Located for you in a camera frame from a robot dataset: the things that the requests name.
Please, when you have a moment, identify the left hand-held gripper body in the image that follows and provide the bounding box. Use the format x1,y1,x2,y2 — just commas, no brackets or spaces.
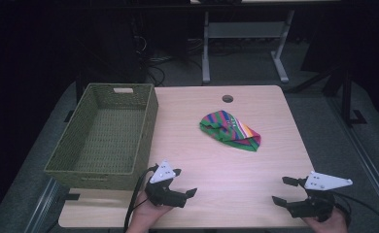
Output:
144,159,189,209

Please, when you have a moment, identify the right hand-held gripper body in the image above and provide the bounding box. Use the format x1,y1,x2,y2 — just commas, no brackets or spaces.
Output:
287,171,354,223

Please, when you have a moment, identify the green woven basket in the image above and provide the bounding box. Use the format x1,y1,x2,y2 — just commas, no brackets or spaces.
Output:
44,83,159,191

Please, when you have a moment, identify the striped knitted pet sweater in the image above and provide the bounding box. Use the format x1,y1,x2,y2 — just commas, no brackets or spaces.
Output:
199,110,262,152

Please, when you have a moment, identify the person's right hand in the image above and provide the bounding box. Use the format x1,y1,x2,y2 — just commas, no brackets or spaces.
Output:
302,207,349,233

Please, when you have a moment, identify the person's left hand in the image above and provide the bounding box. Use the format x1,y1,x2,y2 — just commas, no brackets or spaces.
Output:
125,190,176,233

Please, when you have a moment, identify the black metal stand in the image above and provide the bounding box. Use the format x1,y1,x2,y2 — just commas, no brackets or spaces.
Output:
284,62,368,128

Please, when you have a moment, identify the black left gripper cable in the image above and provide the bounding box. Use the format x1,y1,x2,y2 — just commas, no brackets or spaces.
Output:
122,164,159,232

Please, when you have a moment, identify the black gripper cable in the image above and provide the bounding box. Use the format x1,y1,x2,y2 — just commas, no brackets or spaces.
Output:
122,164,159,232
332,191,379,232

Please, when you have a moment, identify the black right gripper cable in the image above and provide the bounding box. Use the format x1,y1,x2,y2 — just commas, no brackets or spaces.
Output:
332,191,379,232

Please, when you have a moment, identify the metal floor rail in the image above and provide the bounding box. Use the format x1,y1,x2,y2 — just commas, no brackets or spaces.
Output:
326,96,379,224
24,178,61,233

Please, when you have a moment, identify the tangle of floor cables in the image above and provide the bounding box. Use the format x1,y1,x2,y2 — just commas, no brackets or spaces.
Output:
131,34,205,87

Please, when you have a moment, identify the grey metal desk frame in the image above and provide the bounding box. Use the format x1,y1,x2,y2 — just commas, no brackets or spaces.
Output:
201,9,296,84

